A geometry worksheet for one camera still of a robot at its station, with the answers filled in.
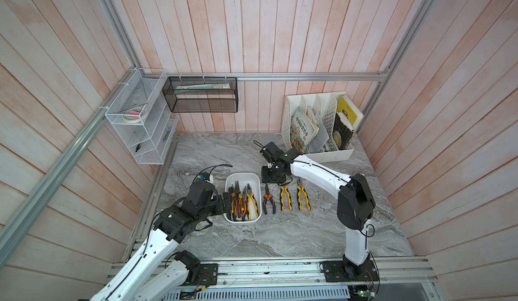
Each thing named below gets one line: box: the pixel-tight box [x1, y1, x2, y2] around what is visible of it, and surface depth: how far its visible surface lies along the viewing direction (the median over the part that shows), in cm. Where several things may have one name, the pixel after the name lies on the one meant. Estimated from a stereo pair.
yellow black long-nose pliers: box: [246, 183, 260, 220], surface depth 94 cm
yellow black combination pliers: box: [279, 186, 293, 212], surface depth 94 cm
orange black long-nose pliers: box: [263, 182, 276, 215], surface depth 94 cm
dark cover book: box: [332, 109, 355, 151], surface depth 100 cm
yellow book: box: [337, 95, 359, 126], surface depth 98 cm
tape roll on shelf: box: [121, 107, 148, 124], surface depth 75 cm
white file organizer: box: [281, 91, 365, 163], surface depth 103 cm
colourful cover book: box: [290, 105, 320, 152], surface depth 103 cm
